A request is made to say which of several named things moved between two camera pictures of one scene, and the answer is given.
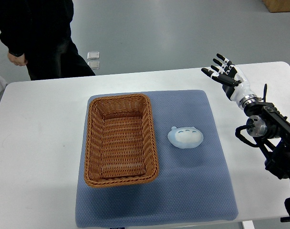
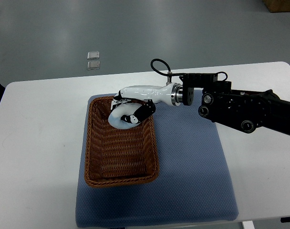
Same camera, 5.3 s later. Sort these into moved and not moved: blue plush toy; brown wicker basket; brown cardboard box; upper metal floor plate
Moved: blue plush toy
Not moved: upper metal floor plate; brown cardboard box; brown wicker basket
